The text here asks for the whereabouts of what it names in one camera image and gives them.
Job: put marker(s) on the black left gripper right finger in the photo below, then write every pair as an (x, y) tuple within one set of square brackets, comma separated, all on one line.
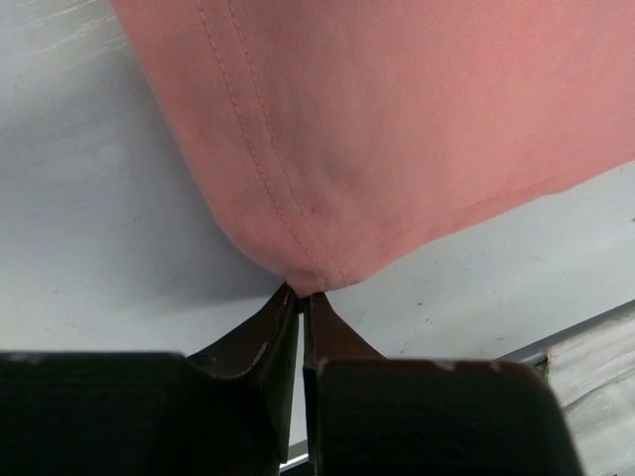
[(371, 415)]

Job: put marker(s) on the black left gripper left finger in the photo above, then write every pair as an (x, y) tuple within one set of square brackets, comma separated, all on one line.
[(224, 410)]

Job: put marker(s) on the silver tape patch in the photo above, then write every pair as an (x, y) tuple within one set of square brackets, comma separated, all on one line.
[(592, 375)]

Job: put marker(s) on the pink t-shirt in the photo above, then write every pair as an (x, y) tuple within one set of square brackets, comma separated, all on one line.
[(331, 138)]

